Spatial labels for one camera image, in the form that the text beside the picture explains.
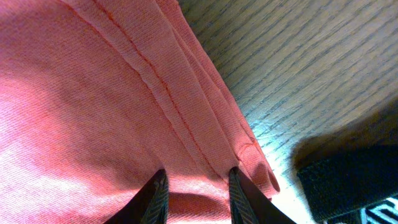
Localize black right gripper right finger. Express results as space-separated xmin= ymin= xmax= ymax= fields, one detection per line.
xmin=229 ymin=167 xmax=295 ymax=224

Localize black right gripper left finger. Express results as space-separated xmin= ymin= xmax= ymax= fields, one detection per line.
xmin=104 ymin=169 xmax=169 ymax=224

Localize red orange t-shirt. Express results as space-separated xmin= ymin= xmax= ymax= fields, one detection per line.
xmin=1 ymin=0 xmax=279 ymax=223

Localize black garment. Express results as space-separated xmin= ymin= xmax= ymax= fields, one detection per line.
xmin=297 ymin=146 xmax=397 ymax=222

